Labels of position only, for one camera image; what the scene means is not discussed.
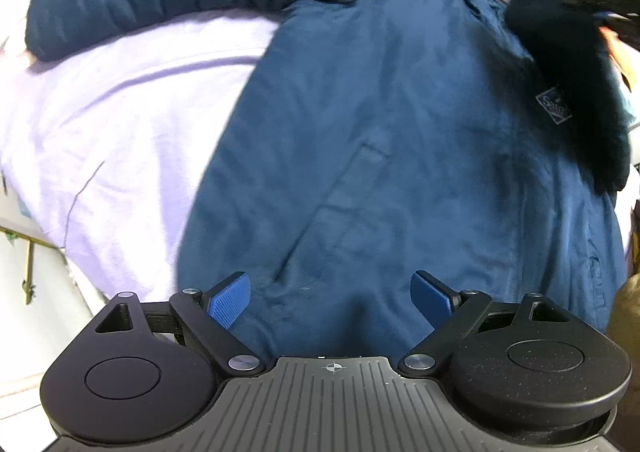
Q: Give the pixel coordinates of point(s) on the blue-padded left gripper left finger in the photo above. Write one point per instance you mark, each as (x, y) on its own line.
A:
(205, 319)

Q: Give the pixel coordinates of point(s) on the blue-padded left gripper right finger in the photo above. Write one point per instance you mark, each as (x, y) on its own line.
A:
(454, 316)

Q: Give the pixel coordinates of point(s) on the navy blue padded jacket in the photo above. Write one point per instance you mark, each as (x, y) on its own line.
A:
(481, 142)

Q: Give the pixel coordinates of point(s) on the person's right hand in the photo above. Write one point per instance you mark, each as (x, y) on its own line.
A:
(619, 56)

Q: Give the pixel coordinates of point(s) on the lavender floral bed sheet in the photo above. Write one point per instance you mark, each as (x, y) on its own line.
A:
(107, 148)

